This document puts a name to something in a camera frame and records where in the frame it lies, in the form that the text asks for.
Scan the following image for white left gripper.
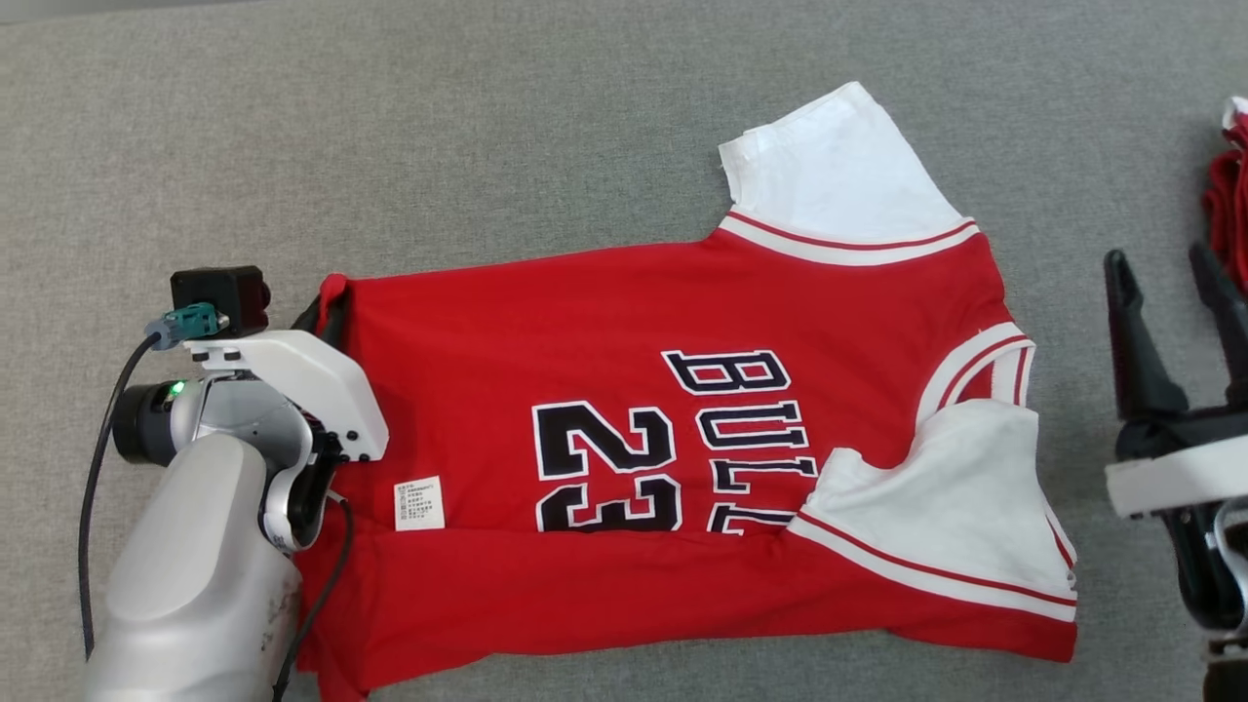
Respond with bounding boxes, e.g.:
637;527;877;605
183;290;390;464

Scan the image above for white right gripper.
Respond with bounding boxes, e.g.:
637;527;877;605
1104;241;1248;631

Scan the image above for red basketball shorts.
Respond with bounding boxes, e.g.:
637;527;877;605
1201;96;1248;293

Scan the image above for red white basketball jersey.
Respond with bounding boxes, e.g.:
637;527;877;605
292;81;1078;701

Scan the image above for left black cable teal plug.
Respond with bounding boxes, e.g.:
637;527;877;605
78;304;223;662

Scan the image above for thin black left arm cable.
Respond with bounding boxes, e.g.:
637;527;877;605
271;492;354;702

